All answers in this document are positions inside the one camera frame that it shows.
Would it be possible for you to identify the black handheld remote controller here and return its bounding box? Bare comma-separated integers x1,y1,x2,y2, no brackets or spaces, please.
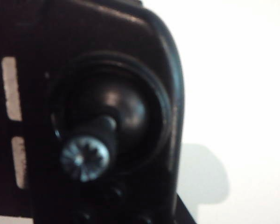
0,0,197,224

